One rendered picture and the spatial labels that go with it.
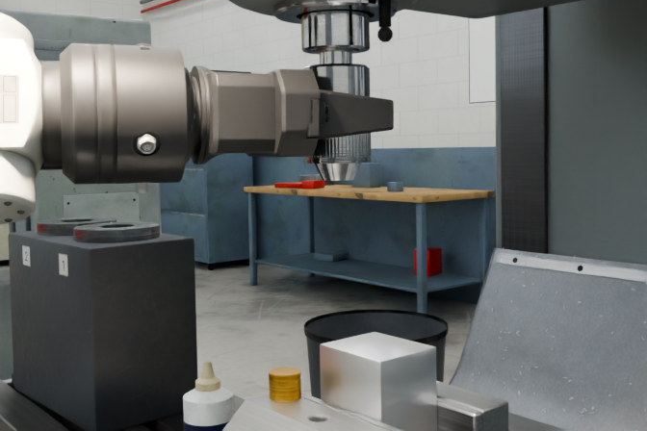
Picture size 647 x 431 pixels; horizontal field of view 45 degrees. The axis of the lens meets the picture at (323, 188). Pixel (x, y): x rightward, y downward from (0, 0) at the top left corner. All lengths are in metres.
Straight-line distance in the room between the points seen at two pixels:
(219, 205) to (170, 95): 7.37
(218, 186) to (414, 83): 2.45
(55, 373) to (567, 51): 0.64
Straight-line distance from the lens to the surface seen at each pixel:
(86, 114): 0.47
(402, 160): 6.48
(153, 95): 0.47
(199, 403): 0.64
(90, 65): 0.48
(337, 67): 0.52
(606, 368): 0.81
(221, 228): 7.88
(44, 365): 0.92
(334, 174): 0.53
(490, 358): 0.88
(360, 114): 0.51
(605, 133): 0.84
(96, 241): 0.82
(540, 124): 0.88
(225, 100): 0.48
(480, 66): 5.95
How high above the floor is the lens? 1.21
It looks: 3 degrees down
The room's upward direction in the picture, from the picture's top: 1 degrees counter-clockwise
